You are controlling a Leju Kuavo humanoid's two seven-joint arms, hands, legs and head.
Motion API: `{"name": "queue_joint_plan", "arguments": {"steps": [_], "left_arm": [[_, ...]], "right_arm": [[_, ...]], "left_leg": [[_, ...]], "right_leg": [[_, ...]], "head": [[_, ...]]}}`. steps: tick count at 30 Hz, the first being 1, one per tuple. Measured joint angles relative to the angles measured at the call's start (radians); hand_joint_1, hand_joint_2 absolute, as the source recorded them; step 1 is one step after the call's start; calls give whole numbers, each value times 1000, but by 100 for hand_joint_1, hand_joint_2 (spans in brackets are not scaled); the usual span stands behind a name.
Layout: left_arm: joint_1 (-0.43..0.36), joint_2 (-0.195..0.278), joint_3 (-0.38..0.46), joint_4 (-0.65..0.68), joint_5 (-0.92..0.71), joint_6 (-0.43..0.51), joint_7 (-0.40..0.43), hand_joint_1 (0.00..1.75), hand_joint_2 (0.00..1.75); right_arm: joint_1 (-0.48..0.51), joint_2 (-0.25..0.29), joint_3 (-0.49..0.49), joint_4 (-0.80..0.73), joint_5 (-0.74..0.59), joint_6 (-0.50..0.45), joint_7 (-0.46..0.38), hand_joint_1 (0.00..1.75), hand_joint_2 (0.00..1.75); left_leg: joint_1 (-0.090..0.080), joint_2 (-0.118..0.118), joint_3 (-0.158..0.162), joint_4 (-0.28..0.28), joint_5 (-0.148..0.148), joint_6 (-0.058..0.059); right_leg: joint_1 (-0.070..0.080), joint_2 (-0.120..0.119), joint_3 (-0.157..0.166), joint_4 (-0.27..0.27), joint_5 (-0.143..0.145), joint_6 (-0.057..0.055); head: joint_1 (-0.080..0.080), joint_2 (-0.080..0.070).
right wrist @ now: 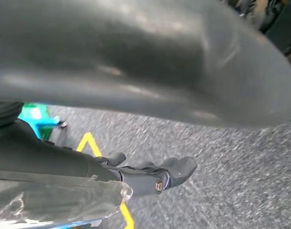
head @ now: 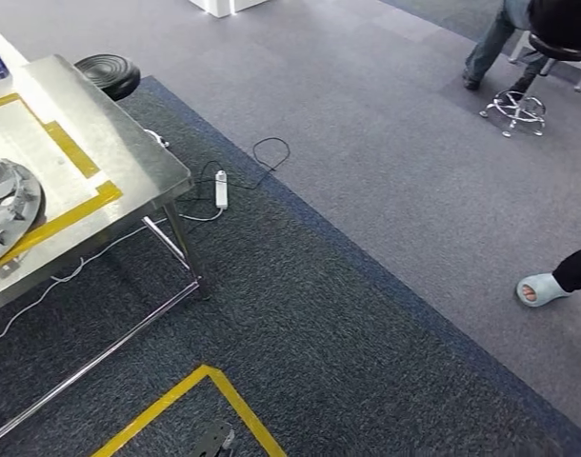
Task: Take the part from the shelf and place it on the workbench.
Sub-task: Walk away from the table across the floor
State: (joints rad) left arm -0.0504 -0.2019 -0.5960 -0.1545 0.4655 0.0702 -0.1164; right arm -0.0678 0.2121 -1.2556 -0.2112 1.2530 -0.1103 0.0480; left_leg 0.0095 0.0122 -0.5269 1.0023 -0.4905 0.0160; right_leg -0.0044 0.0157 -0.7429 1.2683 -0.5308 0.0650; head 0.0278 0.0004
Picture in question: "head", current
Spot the yellow tape double rectangle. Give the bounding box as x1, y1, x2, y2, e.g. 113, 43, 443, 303
0, 92, 123, 272

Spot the white cabinet base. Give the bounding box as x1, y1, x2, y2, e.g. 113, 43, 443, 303
189, 0, 273, 19

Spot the black cable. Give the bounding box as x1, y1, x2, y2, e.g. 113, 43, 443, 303
175, 136, 291, 203

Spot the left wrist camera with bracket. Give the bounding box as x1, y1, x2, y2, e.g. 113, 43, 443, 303
187, 421, 236, 457

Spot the stainless steel workbench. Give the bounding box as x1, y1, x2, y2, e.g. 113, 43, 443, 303
0, 53, 201, 450

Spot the black stool chrome base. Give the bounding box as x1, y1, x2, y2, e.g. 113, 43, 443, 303
74, 53, 170, 149
479, 31, 581, 139

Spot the white cable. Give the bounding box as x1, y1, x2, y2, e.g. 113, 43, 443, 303
0, 207, 225, 345

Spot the grey plastic wheel hubcap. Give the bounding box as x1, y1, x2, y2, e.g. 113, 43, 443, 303
0, 157, 45, 271

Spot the yellow tape square marking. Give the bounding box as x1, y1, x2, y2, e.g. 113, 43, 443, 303
91, 364, 288, 457

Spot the person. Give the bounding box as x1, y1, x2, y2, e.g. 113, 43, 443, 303
515, 242, 581, 309
462, 0, 581, 92

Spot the white power strip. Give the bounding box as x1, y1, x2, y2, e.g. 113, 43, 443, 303
215, 169, 229, 210

